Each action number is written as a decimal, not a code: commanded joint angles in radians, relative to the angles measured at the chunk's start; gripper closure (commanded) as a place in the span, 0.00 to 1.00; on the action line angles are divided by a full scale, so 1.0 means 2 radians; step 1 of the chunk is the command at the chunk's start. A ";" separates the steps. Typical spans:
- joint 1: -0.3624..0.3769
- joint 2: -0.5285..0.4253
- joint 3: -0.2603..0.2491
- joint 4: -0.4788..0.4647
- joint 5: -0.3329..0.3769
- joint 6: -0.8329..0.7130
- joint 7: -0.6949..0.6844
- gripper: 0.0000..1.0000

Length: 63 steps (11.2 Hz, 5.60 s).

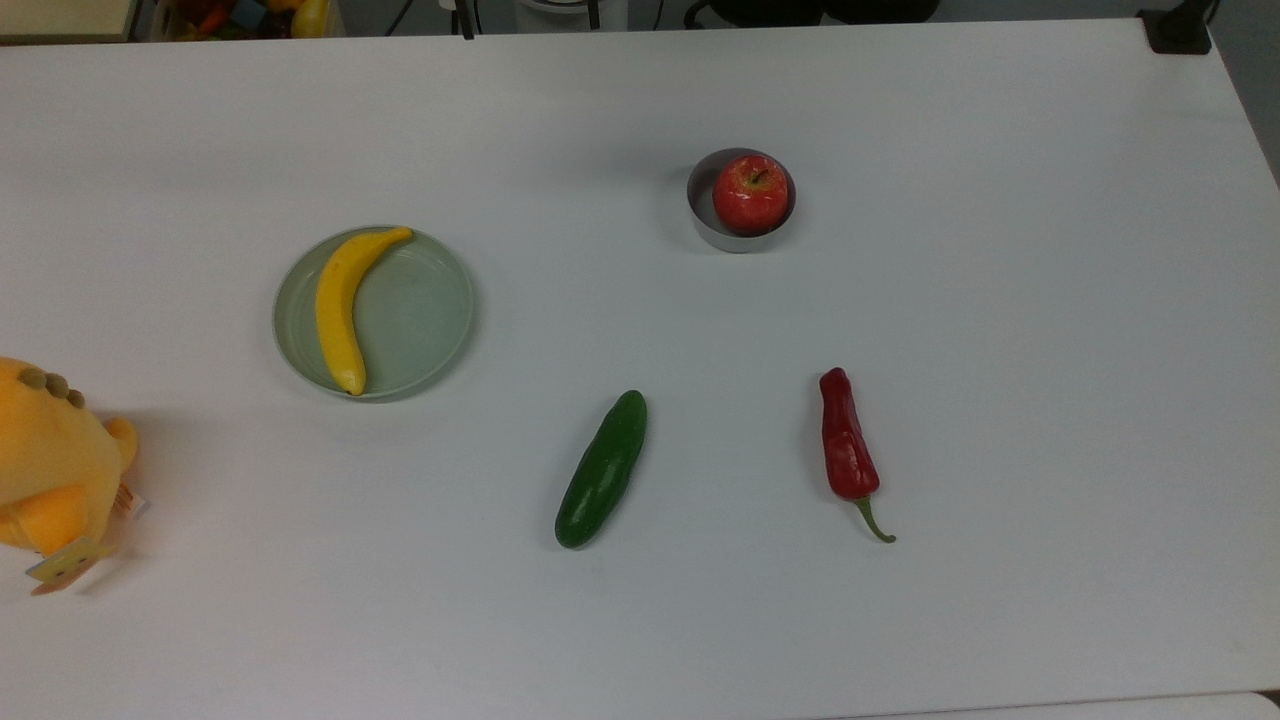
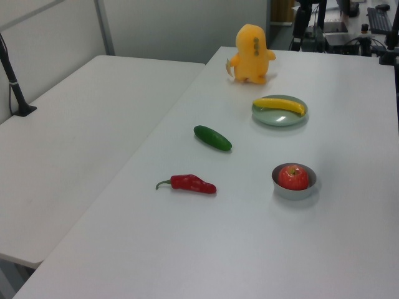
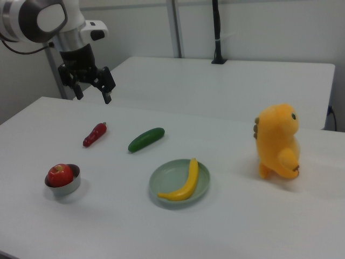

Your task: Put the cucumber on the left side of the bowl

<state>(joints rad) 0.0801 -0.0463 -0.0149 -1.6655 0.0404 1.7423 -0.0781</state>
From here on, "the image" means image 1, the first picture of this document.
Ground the box of colourful toys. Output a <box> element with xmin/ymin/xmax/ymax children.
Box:
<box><xmin>150</xmin><ymin>0</ymin><xmax>346</xmax><ymax>41</ymax></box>

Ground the yellow banana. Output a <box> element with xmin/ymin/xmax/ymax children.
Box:
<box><xmin>315</xmin><ymin>227</ymin><xmax>414</xmax><ymax>396</ymax></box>

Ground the small metal bowl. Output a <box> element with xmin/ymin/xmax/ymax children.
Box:
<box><xmin>686</xmin><ymin>148</ymin><xmax>798</xmax><ymax>254</ymax></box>

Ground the red chili pepper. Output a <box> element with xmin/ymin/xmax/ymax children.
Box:
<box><xmin>819</xmin><ymin>367</ymin><xmax>897</xmax><ymax>544</ymax></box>

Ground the green cucumber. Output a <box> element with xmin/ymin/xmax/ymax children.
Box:
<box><xmin>555</xmin><ymin>390</ymin><xmax>648</xmax><ymax>550</ymax></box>

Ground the black table clamp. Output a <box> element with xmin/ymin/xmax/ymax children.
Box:
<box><xmin>1138</xmin><ymin>0</ymin><xmax>1220</xmax><ymax>55</ymax></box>

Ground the red apple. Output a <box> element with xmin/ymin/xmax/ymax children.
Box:
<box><xmin>712</xmin><ymin>154</ymin><xmax>790</xmax><ymax>237</ymax></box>

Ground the pale green plate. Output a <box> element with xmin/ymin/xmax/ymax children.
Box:
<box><xmin>273</xmin><ymin>226</ymin><xmax>476</xmax><ymax>401</ymax></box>

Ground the orange plush toy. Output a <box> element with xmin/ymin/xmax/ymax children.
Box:
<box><xmin>0</xmin><ymin>357</ymin><xmax>149</xmax><ymax>596</ymax></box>

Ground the black chair base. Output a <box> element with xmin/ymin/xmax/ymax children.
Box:
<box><xmin>684</xmin><ymin>0</ymin><xmax>941</xmax><ymax>29</ymax></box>

